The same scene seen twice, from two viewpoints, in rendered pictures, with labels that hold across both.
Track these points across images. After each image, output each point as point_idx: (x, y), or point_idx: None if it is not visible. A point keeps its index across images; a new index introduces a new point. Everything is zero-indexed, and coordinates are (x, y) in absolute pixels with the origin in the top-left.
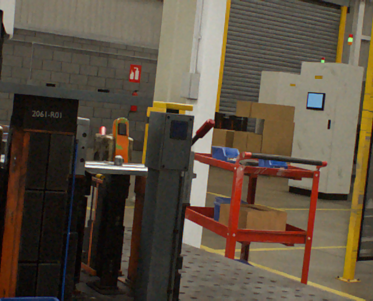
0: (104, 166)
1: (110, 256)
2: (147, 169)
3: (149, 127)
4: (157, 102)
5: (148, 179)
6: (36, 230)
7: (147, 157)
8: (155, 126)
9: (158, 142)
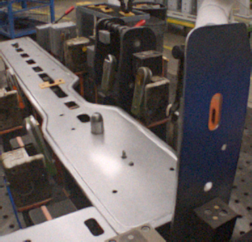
0: (39, 45)
1: None
2: (83, 32)
3: (83, 15)
4: (84, 4)
5: (84, 35)
6: None
7: (84, 27)
8: (88, 13)
9: (92, 18)
